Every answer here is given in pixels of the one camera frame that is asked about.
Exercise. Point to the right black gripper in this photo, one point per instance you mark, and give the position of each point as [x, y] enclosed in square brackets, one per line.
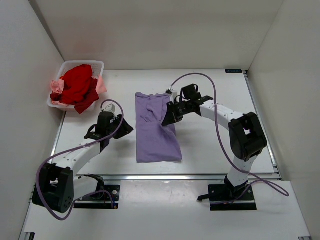
[175, 113]

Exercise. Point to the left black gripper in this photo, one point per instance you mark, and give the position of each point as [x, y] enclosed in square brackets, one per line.
[107, 133]

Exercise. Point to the purple t-shirt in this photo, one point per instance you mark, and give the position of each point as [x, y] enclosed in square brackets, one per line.
[154, 142]

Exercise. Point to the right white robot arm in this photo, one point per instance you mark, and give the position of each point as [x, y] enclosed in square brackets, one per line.
[246, 136]

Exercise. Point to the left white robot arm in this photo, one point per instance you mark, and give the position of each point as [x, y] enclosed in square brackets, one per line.
[58, 185]

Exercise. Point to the dark red t-shirt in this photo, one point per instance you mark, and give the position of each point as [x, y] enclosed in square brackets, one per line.
[72, 96]

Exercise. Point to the white plastic basket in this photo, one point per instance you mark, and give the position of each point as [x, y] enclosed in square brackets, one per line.
[97, 71]

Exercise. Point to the pink t-shirt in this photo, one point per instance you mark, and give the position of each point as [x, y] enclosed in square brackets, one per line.
[87, 95]

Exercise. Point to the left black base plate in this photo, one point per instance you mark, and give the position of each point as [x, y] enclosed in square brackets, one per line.
[92, 192]

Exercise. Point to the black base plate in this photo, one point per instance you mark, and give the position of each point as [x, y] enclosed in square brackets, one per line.
[92, 192]
[221, 200]

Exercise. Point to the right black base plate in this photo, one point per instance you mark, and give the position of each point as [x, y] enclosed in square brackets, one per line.
[221, 200]

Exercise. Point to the aluminium rail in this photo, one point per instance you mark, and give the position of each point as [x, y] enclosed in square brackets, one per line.
[162, 177]

